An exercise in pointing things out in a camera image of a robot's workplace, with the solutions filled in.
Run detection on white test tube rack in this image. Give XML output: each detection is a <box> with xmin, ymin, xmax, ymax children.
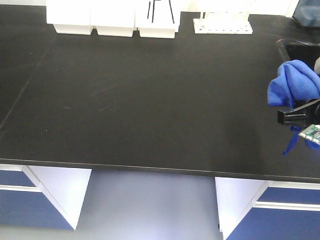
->
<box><xmin>193</xmin><ymin>10</ymin><xmax>253</xmax><ymax>35</ymax></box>

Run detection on white plastic bin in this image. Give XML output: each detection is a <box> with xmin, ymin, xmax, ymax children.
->
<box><xmin>90</xmin><ymin>0</ymin><xmax>136</xmax><ymax>37</ymax></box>
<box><xmin>135</xmin><ymin>0</ymin><xmax>182</xmax><ymax>39</ymax></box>
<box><xmin>46</xmin><ymin>0</ymin><xmax>93</xmax><ymax>35</ymax></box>

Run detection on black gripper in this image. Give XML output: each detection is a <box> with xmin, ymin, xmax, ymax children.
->
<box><xmin>277</xmin><ymin>98</ymin><xmax>320</xmax><ymax>129</ymax></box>

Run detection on left blue white cabinet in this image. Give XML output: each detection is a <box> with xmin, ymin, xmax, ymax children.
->
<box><xmin>0</xmin><ymin>164</ymin><xmax>92</xmax><ymax>230</ymax></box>

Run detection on blue microfiber cloth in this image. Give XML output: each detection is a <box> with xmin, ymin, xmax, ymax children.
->
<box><xmin>267</xmin><ymin>59</ymin><xmax>320</xmax><ymax>156</ymax></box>

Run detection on black metal stand legs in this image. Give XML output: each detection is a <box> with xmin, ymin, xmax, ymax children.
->
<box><xmin>147</xmin><ymin>0</ymin><xmax>175</xmax><ymax>24</ymax></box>

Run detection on black sink basin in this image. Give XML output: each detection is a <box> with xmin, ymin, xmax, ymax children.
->
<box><xmin>276</xmin><ymin>39</ymin><xmax>320</xmax><ymax>70</ymax></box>

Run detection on right blue white cabinet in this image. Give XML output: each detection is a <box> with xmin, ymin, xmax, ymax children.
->
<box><xmin>215</xmin><ymin>177</ymin><xmax>320</xmax><ymax>240</ymax></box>

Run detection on white plastic bin left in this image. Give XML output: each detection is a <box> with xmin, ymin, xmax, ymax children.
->
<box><xmin>46</xmin><ymin>0</ymin><xmax>93</xmax><ymax>35</ymax></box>

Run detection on white plastic bin right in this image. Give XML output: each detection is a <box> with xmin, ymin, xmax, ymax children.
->
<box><xmin>135</xmin><ymin>0</ymin><xmax>182</xmax><ymax>39</ymax></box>

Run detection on blue white cabinet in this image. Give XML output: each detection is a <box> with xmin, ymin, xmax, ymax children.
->
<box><xmin>215</xmin><ymin>177</ymin><xmax>320</xmax><ymax>240</ymax></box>
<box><xmin>0</xmin><ymin>164</ymin><xmax>92</xmax><ymax>230</ymax></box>

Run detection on white plastic bin middle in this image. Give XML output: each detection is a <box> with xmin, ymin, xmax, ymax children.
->
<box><xmin>90</xmin><ymin>0</ymin><xmax>136</xmax><ymax>37</ymax></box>

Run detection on green circuit board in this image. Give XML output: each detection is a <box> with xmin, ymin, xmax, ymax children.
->
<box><xmin>298</xmin><ymin>124</ymin><xmax>320</xmax><ymax>145</ymax></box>

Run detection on dark blue bag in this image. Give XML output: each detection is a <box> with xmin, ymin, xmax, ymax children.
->
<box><xmin>293</xmin><ymin>0</ymin><xmax>320</xmax><ymax>28</ymax></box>

